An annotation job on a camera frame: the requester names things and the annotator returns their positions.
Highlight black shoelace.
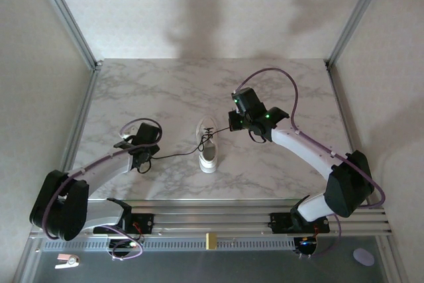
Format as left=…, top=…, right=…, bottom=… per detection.
left=150, top=125, right=233, bottom=164

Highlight white sneaker shoe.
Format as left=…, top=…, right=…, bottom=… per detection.
left=195, top=115, right=221, bottom=174

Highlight pink and white small object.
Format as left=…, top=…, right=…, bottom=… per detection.
left=54, top=253, right=81, bottom=270

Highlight purple round disc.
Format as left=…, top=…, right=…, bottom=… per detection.
left=352, top=248, right=375, bottom=266

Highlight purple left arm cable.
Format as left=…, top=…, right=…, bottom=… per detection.
left=41, top=117, right=163, bottom=262

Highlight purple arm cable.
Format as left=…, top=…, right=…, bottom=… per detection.
left=41, top=117, right=163, bottom=262
left=231, top=67, right=387, bottom=259

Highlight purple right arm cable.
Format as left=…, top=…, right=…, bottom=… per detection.
left=231, top=67, right=387, bottom=259

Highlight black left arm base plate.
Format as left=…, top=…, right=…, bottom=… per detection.
left=93, top=213, right=156, bottom=235

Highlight aluminium table side rail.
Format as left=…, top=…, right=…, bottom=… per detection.
left=326, top=62, right=370, bottom=206
left=59, top=62, right=102, bottom=178

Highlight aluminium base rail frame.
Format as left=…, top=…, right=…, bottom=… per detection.
left=31, top=198, right=394, bottom=239

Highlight grey slotted cable duct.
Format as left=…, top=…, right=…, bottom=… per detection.
left=39, top=237, right=297, bottom=253

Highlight tan block on rail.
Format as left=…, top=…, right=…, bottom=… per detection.
left=205, top=232, right=219, bottom=251

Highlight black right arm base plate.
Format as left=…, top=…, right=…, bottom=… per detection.
left=270, top=211, right=331, bottom=234

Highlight aluminium right frame post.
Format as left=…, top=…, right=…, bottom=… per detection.
left=326, top=0, right=394, bottom=68

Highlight aluminium frame post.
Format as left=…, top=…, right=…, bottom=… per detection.
left=31, top=0, right=102, bottom=70
left=326, top=0, right=394, bottom=68

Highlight aluminium left frame post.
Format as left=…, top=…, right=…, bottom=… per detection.
left=31, top=0, right=102, bottom=70

